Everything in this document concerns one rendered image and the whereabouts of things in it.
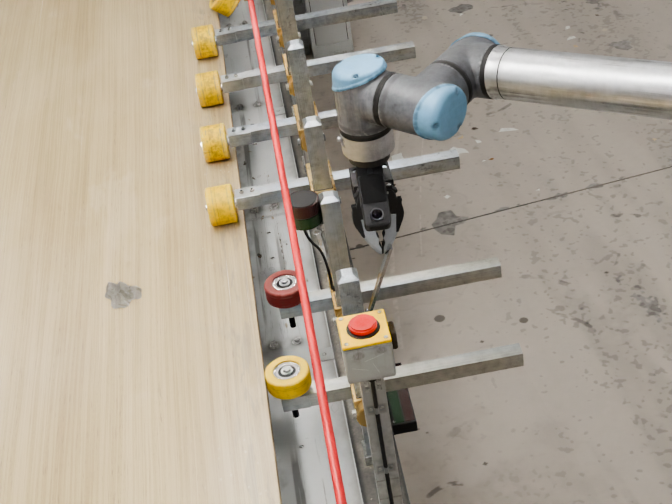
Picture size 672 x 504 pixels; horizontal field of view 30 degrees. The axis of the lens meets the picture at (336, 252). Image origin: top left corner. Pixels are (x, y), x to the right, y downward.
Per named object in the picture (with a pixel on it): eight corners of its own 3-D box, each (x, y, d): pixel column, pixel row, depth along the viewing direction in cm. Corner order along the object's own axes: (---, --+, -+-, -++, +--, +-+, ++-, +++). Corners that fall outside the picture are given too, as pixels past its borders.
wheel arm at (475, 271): (497, 271, 246) (496, 254, 244) (502, 281, 243) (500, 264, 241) (279, 312, 245) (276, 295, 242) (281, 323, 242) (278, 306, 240)
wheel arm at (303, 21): (396, 7, 320) (394, -6, 318) (398, 13, 317) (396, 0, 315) (203, 42, 319) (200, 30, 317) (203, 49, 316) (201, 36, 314)
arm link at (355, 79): (368, 82, 198) (317, 70, 203) (376, 148, 205) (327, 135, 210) (400, 55, 203) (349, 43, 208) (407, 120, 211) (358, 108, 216)
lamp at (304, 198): (333, 280, 238) (316, 187, 226) (336, 298, 234) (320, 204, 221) (302, 286, 238) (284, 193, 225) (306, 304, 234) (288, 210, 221)
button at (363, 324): (375, 319, 178) (374, 310, 177) (379, 337, 175) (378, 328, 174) (347, 325, 178) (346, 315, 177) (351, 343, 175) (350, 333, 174)
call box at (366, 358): (389, 348, 184) (383, 307, 179) (397, 380, 178) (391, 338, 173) (342, 357, 183) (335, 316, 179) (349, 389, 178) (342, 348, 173)
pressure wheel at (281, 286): (311, 309, 248) (302, 263, 242) (315, 335, 242) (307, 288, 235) (271, 317, 248) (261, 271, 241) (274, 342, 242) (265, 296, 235)
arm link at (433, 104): (473, 69, 199) (407, 54, 205) (435, 104, 192) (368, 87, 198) (477, 119, 204) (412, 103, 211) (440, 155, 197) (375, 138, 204)
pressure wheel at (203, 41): (217, 54, 313) (219, 56, 321) (211, 22, 312) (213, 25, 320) (194, 59, 313) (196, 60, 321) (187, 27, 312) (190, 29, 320)
